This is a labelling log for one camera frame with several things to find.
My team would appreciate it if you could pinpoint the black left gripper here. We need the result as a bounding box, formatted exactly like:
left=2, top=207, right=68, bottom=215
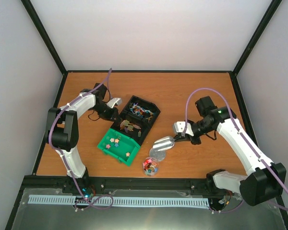
left=91, top=103, right=120, bottom=122

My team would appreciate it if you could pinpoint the light blue cable duct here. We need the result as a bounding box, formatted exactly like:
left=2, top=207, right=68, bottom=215
left=27, top=195, right=209, bottom=209

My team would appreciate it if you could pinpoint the metal scoop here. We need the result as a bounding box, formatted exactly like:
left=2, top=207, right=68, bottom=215
left=152, top=136, right=175, bottom=151

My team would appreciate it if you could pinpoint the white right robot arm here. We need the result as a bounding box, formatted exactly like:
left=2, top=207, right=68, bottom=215
left=173, top=96, right=287, bottom=206

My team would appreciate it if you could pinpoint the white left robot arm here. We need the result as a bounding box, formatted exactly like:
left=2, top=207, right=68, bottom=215
left=44, top=83, right=122, bottom=193

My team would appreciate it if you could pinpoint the green plastic bin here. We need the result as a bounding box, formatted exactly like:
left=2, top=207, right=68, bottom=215
left=97, top=128, right=140, bottom=166

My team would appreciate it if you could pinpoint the black plastic bin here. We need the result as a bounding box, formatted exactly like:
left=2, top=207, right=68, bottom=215
left=110, top=95, right=161, bottom=146

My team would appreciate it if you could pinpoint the clear plastic jar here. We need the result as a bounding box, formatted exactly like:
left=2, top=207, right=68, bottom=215
left=142, top=157, right=159, bottom=176

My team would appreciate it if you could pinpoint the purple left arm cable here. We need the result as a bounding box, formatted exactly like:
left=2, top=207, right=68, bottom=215
left=48, top=68, right=115, bottom=211

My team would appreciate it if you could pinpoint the silver jar lid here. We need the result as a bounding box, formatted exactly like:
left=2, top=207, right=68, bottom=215
left=149, top=148, right=166, bottom=162

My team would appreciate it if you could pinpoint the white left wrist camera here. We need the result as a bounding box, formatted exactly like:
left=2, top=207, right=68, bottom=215
left=107, top=97, right=122, bottom=108

